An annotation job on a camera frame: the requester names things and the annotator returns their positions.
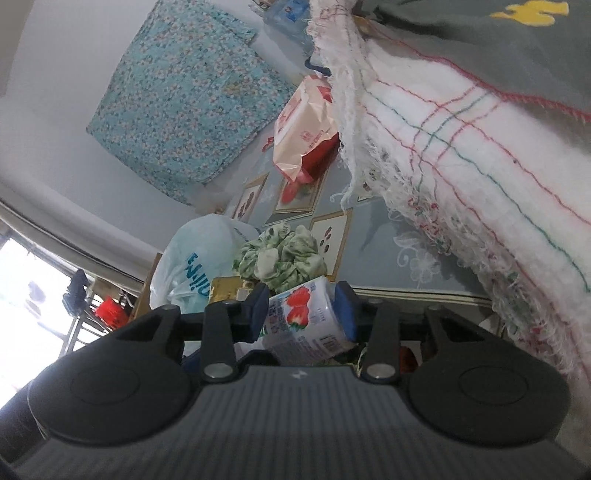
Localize pink tissue packet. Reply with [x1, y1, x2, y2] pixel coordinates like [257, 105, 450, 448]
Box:
[272, 74, 341, 185]

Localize teal floral cloth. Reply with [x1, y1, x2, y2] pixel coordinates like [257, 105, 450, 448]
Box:
[85, 0, 298, 206]

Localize grey blanket yellow print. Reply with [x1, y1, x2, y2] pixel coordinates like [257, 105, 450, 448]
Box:
[355, 0, 591, 123]

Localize fruit print mat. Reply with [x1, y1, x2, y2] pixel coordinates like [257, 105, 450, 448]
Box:
[222, 37, 504, 310]

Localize green floral cloth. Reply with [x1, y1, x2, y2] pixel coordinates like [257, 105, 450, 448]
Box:
[232, 223, 328, 294]

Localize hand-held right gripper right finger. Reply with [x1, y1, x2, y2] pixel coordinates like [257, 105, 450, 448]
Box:
[333, 281, 478, 384]

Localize metal window railing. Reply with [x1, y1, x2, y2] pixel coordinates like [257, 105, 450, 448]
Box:
[60, 277, 139, 356]

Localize gold packet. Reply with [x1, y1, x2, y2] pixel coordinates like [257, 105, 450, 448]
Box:
[209, 276, 252, 305]

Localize red hanging garment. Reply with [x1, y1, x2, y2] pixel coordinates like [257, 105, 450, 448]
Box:
[95, 295, 130, 329]

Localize white plastic bag blue print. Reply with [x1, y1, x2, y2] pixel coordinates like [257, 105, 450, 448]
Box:
[148, 213, 262, 319]

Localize white fringed blanket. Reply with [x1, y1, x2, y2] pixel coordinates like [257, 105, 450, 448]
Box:
[305, 0, 591, 379]

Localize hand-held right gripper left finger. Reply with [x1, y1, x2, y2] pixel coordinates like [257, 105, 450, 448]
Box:
[115, 281, 271, 384]

